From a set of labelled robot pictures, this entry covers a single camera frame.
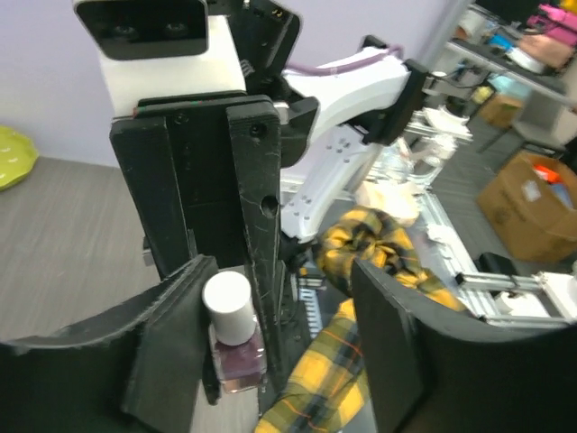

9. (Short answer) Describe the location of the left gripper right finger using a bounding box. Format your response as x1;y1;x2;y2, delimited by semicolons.
351;260;576;432

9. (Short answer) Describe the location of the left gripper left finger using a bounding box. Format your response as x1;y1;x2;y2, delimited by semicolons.
1;256;217;432

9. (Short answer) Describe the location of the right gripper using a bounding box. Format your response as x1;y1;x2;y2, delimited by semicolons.
110;93;286;392

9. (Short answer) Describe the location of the purple nail polish bottle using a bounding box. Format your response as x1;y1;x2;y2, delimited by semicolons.
208;315;267;394

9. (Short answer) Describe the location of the white nail polish cap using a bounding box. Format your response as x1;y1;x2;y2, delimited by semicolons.
202;271;256;346

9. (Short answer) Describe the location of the yellow plaid sleeve forearm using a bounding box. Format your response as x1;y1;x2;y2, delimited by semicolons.
255;206;469;432

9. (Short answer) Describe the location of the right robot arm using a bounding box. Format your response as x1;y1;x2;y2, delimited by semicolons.
101;1;425;386

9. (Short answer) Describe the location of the green dotted plate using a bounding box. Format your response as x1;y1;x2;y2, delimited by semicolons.
0;125;39;190

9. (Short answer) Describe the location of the cardboard box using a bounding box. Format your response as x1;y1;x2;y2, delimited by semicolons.
477;152;576;263

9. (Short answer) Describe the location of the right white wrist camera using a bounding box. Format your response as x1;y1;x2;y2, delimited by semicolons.
72;0;249;117

